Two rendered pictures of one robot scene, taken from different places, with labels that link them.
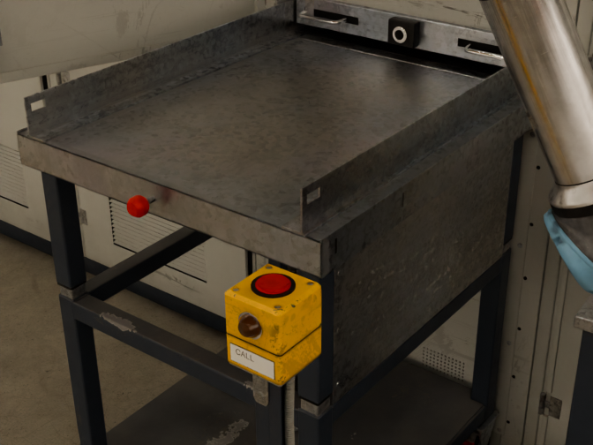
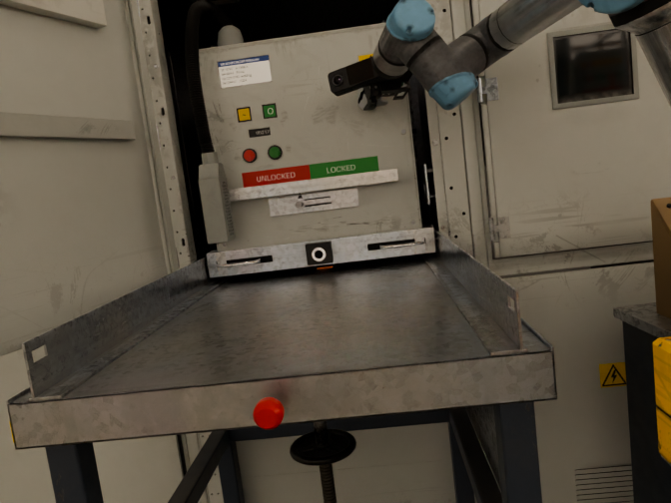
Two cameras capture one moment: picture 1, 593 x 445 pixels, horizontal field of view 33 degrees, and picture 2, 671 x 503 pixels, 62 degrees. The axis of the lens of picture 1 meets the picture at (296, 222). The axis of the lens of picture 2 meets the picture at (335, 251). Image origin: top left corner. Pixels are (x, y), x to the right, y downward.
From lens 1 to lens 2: 0.99 m
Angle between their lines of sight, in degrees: 38
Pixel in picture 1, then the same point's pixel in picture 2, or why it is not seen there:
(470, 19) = (372, 228)
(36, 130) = (41, 389)
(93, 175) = (161, 411)
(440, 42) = (352, 252)
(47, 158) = (69, 420)
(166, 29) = (98, 300)
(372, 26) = (287, 257)
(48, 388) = not seen: outside the picture
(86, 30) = (20, 308)
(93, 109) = (92, 358)
